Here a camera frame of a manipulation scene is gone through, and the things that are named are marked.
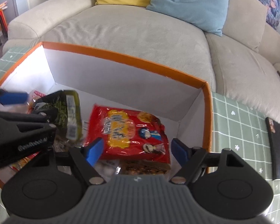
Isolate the blue patterned pillow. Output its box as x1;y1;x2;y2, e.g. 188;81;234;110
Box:
257;0;280;31

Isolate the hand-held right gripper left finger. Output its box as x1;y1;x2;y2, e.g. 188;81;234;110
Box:
21;137;106;185

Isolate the beige sofa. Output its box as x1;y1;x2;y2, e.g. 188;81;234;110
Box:
2;0;280;122

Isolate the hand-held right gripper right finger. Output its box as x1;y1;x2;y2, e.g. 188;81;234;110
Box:
169;138;246;184

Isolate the orange cardboard box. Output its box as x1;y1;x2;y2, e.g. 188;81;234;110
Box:
0;41;213;190

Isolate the light blue pillow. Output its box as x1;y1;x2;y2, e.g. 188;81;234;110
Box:
146;0;229;37

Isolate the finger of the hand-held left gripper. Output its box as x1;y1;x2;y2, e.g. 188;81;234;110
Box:
0;102;59;127
0;89;30;105

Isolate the black notebook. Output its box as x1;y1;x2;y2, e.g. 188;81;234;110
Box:
265;117;280;181

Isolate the red snack packet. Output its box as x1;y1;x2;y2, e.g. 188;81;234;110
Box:
84;105;172;167

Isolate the dark green snack packet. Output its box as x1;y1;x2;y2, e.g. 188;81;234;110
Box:
34;90;83;142

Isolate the clear packet of white balls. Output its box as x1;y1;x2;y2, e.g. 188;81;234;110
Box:
94;161;122;183

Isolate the clear packet of peanuts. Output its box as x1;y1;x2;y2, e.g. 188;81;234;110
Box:
120;159;170;176

